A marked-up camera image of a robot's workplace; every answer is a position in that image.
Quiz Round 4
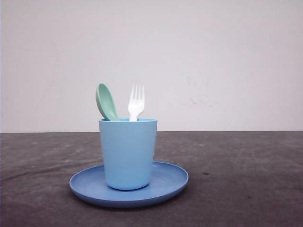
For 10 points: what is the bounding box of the mint green plastic spoon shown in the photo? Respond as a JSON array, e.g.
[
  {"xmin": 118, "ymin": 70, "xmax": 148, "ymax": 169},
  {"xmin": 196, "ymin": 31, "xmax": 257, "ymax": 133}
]
[{"xmin": 96, "ymin": 83, "xmax": 120, "ymax": 121}]

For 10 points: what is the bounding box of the blue plastic plate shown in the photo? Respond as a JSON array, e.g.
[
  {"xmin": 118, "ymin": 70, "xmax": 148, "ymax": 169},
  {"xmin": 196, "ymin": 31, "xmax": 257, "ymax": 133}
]
[{"xmin": 69, "ymin": 161, "xmax": 189, "ymax": 209}]

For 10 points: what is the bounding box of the white plastic fork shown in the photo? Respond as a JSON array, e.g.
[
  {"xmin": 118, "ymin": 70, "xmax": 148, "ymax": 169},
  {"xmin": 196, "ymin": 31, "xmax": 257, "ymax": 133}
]
[{"xmin": 128, "ymin": 85, "xmax": 145, "ymax": 122}]

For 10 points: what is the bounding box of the light blue plastic cup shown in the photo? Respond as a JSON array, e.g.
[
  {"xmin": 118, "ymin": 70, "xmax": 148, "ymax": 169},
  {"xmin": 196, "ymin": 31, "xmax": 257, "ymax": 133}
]
[{"xmin": 99, "ymin": 118, "xmax": 158, "ymax": 190}]

